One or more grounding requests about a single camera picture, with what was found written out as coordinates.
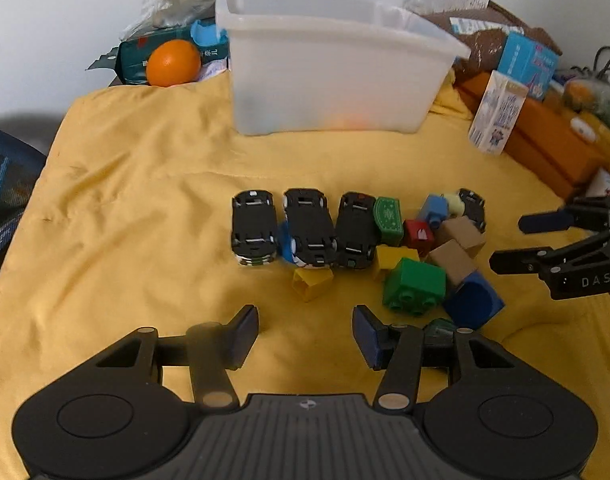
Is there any orange cardboard box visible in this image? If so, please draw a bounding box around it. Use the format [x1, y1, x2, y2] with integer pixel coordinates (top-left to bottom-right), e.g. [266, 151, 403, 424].
[455, 72, 610, 202]

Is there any red toy block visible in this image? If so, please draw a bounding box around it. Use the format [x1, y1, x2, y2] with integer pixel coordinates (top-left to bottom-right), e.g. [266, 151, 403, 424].
[403, 218, 435, 260]

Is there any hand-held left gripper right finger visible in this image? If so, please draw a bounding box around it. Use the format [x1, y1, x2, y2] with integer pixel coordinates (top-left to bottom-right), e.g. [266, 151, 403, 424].
[352, 305, 522, 413]

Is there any white milk carton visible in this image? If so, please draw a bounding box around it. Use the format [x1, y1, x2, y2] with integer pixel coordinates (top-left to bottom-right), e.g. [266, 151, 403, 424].
[467, 70, 530, 157]

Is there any yellow toy block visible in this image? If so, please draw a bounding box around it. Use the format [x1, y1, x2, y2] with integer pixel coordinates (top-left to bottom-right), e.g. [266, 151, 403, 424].
[292, 265, 334, 303]
[374, 245, 420, 282]

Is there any green studded building block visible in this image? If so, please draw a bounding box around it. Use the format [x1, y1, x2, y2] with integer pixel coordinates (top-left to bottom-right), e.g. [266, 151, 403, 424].
[382, 257, 447, 319]

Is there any toy car with white trim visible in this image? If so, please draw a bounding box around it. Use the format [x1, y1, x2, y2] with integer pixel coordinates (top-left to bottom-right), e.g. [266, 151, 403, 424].
[231, 190, 279, 266]

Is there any dark green toy piece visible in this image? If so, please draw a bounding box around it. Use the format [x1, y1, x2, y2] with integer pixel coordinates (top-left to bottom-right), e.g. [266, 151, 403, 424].
[422, 317, 459, 352]

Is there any net bag of fruit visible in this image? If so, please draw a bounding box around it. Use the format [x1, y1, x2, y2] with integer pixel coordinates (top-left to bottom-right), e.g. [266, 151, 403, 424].
[555, 72, 610, 123]

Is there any pale green toy block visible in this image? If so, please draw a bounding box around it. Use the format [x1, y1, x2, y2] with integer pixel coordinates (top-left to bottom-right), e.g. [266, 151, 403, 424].
[442, 192, 466, 219]

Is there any dark mesh chair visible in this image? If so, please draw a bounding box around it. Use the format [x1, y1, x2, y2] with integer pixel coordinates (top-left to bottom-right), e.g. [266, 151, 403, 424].
[0, 120, 48, 301]

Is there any small black toy car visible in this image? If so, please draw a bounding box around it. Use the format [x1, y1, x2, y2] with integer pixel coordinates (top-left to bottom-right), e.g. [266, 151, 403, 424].
[457, 188, 487, 233]

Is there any toy car with blue trim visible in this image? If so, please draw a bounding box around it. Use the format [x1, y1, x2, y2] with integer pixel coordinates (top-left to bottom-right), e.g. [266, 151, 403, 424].
[282, 188, 339, 268]

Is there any white plastic storage bin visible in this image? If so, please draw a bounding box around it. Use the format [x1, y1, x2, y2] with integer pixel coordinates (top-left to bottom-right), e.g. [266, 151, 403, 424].
[215, 0, 472, 136]

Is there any orange fruit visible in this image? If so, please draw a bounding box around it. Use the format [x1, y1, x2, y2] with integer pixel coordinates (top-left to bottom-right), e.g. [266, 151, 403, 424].
[146, 40, 202, 87]

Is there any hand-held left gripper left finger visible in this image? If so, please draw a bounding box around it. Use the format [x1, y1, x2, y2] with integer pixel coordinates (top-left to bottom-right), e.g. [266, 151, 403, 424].
[88, 304, 260, 411]

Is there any large dark blue block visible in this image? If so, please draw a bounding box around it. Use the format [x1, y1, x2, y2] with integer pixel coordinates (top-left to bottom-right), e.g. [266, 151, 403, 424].
[442, 271, 506, 331]

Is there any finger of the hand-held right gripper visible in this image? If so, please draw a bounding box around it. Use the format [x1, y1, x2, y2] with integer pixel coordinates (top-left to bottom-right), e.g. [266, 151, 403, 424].
[489, 227, 610, 276]
[519, 196, 610, 235]

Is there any small white object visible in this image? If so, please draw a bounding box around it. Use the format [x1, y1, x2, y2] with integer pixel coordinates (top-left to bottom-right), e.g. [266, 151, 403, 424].
[570, 117, 596, 142]

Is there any yellow cloth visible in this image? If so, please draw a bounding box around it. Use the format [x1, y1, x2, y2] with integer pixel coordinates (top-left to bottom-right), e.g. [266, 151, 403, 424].
[0, 67, 610, 480]

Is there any light blue carton box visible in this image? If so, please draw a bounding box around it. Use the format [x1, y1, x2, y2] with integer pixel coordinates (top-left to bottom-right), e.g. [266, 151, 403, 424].
[497, 31, 560, 101]

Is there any tan toy block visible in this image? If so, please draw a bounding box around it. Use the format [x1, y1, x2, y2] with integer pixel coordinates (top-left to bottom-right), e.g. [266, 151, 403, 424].
[437, 216, 486, 260]
[427, 240, 478, 287]

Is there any light blue toy block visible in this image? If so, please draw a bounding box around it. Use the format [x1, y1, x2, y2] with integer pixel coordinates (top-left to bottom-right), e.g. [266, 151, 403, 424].
[418, 194, 449, 231]

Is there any toy car with red dot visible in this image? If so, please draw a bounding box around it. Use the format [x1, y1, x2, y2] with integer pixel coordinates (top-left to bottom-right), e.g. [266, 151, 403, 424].
[336, 191, 378, 270]

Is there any green patterned block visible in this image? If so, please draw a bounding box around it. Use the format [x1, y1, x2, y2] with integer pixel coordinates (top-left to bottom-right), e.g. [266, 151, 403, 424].
[373, 196, 405, 247]

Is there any small blue toy piece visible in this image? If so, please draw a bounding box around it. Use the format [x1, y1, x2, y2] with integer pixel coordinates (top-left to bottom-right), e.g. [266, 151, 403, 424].
[277, 220, 297, 264]

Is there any brown cardboard box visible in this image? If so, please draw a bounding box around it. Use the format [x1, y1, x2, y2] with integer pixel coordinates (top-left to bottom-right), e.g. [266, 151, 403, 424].
[420, 0, 562, 77]

